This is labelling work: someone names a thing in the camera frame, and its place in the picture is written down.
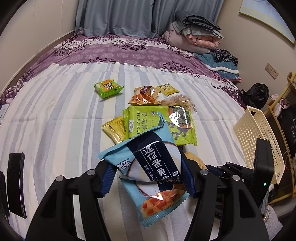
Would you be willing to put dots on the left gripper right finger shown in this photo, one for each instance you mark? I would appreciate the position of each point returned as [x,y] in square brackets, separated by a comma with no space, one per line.
[227,199]

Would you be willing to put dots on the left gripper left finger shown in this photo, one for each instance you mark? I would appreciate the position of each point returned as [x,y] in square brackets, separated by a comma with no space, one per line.
[71,206]

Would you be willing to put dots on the light blue coconut snack bag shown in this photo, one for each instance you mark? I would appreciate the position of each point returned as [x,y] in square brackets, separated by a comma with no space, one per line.
[149,166]

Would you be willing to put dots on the green salty seaweed pack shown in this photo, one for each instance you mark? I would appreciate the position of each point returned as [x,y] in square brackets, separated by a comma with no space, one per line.
[138,119]

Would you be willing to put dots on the clear bag round cookies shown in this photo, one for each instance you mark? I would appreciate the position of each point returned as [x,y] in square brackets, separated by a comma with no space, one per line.
[179,100]

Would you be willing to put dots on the gold yellow snack packet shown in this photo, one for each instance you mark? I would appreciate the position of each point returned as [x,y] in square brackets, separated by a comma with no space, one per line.
[115,129]

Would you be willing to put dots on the tan waffle snack bag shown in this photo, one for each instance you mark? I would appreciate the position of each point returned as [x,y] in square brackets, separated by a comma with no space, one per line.
[145,95]

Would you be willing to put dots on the small green moka snack pack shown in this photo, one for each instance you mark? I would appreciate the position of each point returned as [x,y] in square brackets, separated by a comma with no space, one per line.
[107,88]

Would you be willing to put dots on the tan cookie snack bag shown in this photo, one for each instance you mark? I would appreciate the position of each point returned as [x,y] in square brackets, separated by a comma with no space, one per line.
[193,157]

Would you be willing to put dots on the black smartphone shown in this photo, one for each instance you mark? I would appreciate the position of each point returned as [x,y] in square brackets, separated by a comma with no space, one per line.
[15,184]

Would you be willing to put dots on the wooden bamboo shelf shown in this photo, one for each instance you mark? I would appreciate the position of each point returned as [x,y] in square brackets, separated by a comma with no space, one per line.
[286,188]

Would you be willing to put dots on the black bag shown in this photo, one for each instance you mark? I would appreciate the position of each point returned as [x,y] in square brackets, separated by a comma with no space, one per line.
[256,97]

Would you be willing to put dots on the striped white grey blanket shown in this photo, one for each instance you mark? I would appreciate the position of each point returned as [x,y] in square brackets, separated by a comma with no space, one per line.
[56,119]

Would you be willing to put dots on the blue leopard clothes pile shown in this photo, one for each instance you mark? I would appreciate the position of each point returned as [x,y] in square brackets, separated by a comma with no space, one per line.
[221,62]

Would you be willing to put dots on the small yellow bibizan packet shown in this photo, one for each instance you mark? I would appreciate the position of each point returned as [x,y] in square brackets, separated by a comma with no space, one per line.
[167,89]

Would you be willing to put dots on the folded pink grey quilts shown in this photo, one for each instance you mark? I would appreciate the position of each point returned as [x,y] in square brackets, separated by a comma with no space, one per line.
[193,33]

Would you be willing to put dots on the purple floral bedsheet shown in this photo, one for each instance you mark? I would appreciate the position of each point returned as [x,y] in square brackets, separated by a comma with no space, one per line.
[146,52]

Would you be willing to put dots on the blue-grey curtain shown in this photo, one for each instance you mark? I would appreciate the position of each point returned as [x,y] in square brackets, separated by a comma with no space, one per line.
[137,18]

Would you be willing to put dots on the wall power socket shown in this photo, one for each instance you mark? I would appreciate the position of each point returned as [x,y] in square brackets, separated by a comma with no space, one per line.
[271,71]

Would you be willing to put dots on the wall picture frame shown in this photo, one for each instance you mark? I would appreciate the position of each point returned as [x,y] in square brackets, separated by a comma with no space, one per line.
[265,13]

